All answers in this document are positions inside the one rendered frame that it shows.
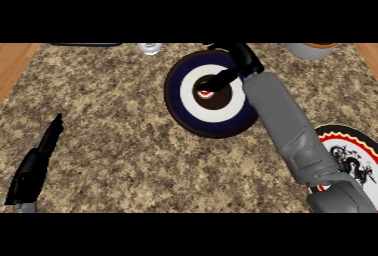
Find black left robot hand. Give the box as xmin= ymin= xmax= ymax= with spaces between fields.
xmin=4 ymin=113 xmax=64 ymax=206

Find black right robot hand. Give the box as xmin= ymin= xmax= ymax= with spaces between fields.
xmin=194 ymin=42 xmax=265 ymax=93

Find navy and white ringed plate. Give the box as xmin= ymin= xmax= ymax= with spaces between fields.
xmin=163 ymin=49 xmax=261 ymax=139

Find white plate with dragon print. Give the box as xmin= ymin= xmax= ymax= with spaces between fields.
xmin=308 ymin=124 xmax=378 ymax=211

